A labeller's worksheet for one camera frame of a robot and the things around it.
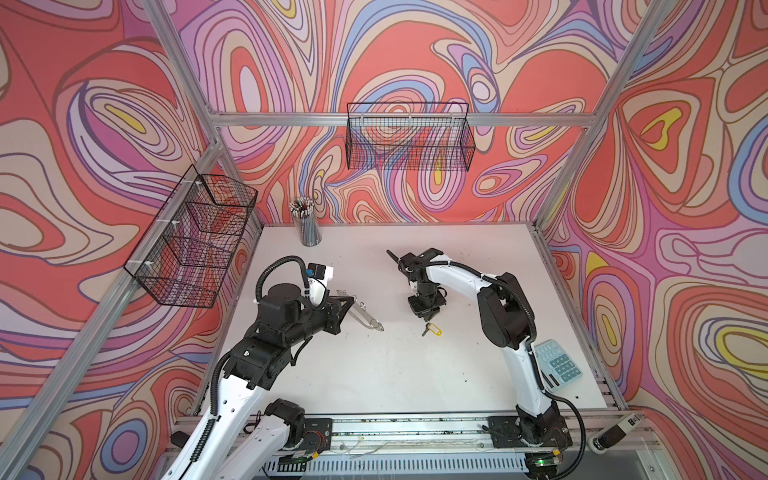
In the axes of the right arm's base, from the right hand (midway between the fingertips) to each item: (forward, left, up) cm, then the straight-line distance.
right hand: (430, 322), depth 93 cm
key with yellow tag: (-2, 0, 0) cm, 2 cm away
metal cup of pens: (+33, +41, +16) cm, 55 cm away
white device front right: (-33, -36, +2) cm, 49 cm away
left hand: (-7, +21, +26) cm, 34 cm away
